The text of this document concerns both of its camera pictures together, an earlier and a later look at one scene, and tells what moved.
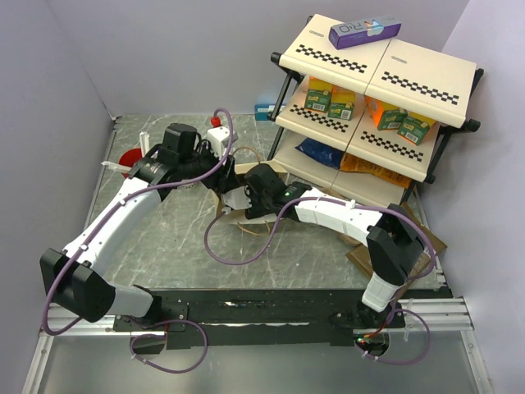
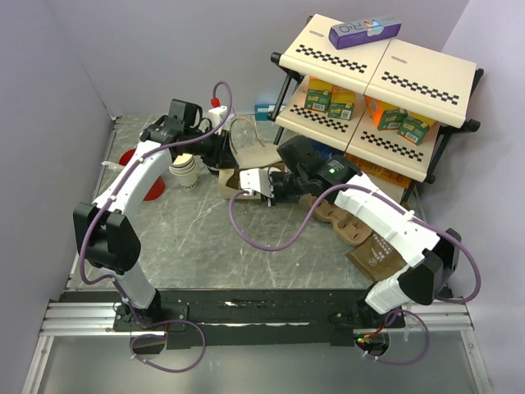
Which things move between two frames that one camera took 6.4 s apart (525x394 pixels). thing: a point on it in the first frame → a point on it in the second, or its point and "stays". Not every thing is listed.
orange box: (375, 109) stays
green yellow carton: (318, 94) stays
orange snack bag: (352, 163) stays
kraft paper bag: (238, 216) → (263, 158)
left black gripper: (223, 178) → (222, 155)
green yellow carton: (342, 103) stays
